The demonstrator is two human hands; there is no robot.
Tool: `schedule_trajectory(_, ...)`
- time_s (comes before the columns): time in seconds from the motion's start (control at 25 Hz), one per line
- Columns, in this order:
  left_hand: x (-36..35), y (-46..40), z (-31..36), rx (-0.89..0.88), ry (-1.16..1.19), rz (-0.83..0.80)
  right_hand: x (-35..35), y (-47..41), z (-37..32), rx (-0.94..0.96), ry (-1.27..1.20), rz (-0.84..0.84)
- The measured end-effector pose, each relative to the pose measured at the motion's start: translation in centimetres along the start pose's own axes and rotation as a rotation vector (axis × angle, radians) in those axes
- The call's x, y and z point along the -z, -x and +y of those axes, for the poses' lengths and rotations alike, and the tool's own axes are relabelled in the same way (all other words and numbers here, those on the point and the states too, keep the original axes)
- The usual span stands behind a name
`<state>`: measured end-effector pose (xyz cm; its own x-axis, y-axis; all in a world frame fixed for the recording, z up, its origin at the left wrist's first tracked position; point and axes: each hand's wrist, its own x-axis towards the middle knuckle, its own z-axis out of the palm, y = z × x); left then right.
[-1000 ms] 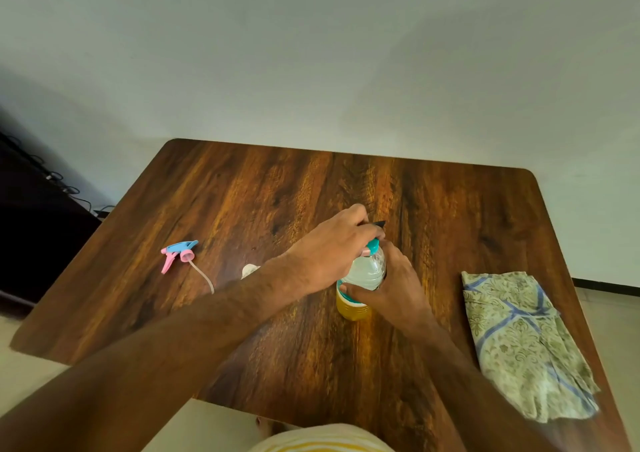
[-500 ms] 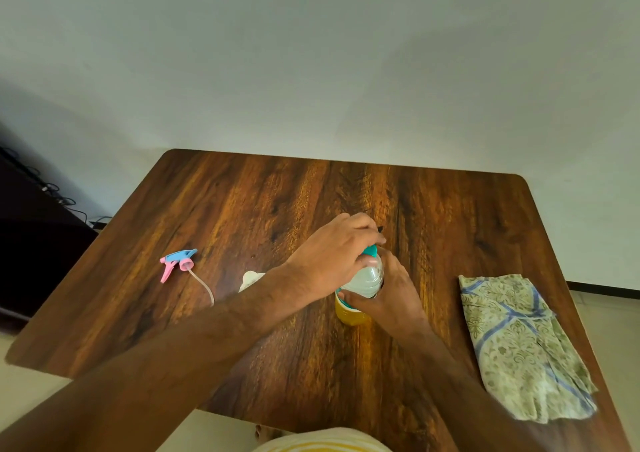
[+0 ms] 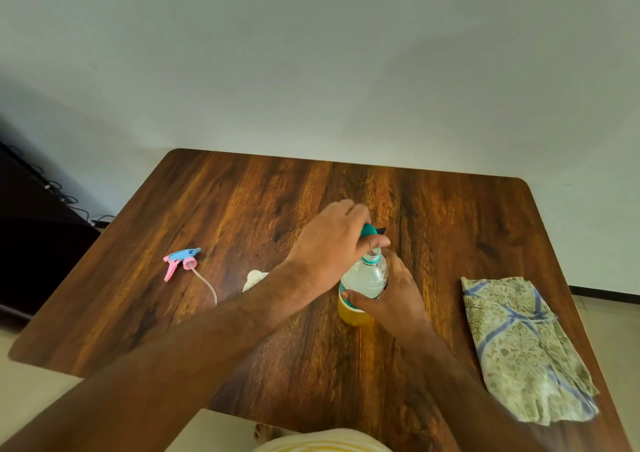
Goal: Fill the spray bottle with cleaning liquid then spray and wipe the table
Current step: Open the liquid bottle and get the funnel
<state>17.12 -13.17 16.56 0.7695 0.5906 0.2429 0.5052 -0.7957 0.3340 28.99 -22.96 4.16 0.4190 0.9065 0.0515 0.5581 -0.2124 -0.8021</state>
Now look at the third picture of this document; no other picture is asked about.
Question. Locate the person's right hand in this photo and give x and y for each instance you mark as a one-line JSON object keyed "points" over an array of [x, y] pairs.
{"points": [[402, 307]]}

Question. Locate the person's left hand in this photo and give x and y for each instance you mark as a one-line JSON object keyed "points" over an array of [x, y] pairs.
{"points": [[325, 247]]}

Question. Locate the person's left thumb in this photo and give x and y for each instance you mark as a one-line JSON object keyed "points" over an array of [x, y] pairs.
{"points": [[376, 243]]}

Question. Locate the person's right thumb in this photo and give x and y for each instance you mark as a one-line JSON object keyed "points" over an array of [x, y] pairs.
{"points": [[361, 298]]}

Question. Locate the teal bottle cap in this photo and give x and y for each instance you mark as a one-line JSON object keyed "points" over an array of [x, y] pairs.
{"points": [[369, 230]]}

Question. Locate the clear plastic bottle yellow liquid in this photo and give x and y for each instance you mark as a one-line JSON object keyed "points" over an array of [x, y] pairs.
{"points": [[365, 277]]}

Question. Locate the person's left forearm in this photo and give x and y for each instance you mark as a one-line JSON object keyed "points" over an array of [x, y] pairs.
{"points": [[175, 361]]}

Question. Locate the person's right forearm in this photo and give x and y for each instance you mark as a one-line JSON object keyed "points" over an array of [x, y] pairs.
{"points": [[465, 391]]}

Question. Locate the person's yellow striped garment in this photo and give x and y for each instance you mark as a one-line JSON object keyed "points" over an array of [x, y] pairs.
{"points": [[325, 441]]}

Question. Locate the person's foot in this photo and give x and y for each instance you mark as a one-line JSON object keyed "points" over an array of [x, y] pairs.
{"points": [[265, 432]]}

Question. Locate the floral patterned folded cloth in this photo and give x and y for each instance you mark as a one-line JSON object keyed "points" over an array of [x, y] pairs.
{"points": [[525, 351]]}

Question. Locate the pink and blue spray trigger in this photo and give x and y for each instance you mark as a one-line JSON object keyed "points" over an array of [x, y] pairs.
{"points": [[182, 259]]}

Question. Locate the dark wooden cabinet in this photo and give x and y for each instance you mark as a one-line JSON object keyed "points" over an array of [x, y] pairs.
{"points": [[35, 247]]}

